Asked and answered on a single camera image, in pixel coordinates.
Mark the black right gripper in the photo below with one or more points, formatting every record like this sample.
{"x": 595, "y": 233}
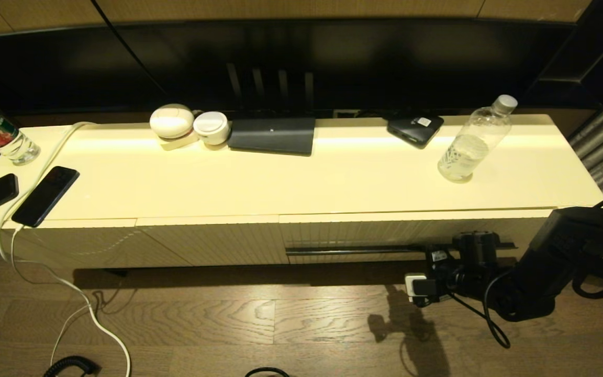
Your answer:
{"x": 448, "y": 280}

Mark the clear bottle with grey cap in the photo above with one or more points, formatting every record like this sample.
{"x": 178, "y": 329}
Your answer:
{"x": 471, "y": 148}

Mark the cream ribbed cabinet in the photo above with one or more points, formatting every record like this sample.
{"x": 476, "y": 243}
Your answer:
{"x": 333, "y": 178}

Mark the black box with white sticker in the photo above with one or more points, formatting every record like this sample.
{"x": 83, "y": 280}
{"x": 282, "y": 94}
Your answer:
{"x": 413, "y": 131}

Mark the dark grey flat router box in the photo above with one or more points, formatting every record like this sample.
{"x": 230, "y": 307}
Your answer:
{"x": 272, "y": 135}

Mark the black flat television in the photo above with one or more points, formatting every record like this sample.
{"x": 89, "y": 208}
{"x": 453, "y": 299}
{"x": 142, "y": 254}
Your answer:
{"x": 333, "y": 63}

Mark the white round jar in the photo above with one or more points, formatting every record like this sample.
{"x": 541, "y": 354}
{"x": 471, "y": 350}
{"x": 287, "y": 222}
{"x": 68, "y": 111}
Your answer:
{"x": 210, "y": 127}

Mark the white oval speaker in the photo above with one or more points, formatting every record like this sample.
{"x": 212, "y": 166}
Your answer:
{"x": 170, "y": 121}

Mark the black smartphone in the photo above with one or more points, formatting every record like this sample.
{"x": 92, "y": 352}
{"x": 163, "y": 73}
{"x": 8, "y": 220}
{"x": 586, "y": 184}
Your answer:
{"x": 45, "y": 196}

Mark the water bottle with green-red label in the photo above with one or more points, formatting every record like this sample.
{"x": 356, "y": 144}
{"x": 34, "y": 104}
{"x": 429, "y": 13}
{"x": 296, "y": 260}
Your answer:
{"x": 1, "y": 137}

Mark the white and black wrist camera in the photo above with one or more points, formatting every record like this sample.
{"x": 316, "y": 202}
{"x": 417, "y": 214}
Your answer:
{"x": 411, "y": 285}

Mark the wall socket plate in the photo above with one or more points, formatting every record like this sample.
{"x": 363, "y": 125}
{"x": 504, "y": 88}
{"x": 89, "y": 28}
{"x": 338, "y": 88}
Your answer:
{"x": 344, "y": 113}

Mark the dark wooden wall frame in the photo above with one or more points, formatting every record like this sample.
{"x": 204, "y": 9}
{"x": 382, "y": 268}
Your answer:
{"x": 594, "y": 52}

